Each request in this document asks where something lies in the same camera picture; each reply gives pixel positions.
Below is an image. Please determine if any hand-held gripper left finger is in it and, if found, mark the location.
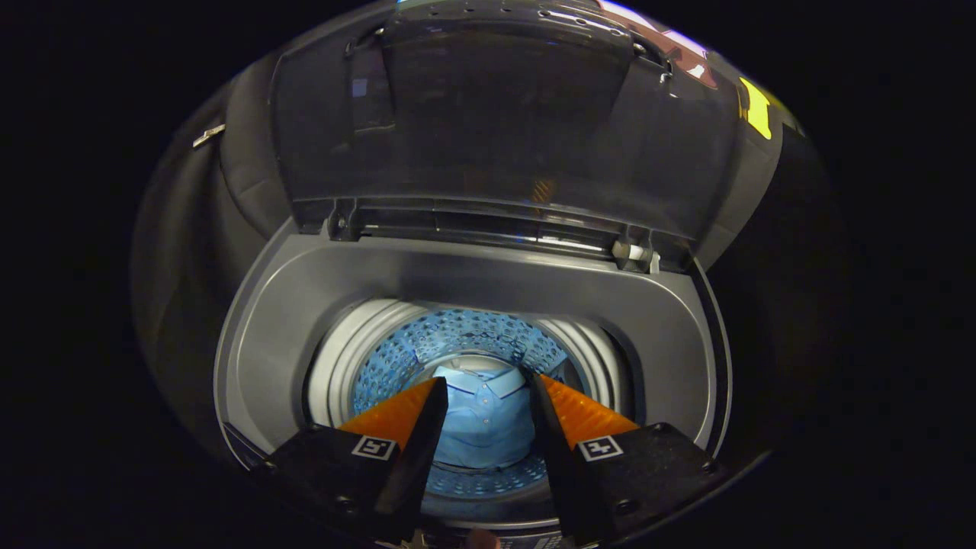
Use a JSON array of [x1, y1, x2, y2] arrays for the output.
[[259, 376, 449, 544]]

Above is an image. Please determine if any light blue polo shirt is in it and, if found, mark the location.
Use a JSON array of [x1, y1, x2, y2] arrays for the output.
[[431, 364, 538, 470]]

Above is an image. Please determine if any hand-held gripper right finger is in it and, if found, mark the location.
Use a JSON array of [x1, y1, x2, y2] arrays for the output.
[[528, 372, 725, 546]]

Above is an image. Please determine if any dark washing machine lid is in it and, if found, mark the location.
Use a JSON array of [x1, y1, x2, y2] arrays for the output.
[[271, 0, 744, 271]]

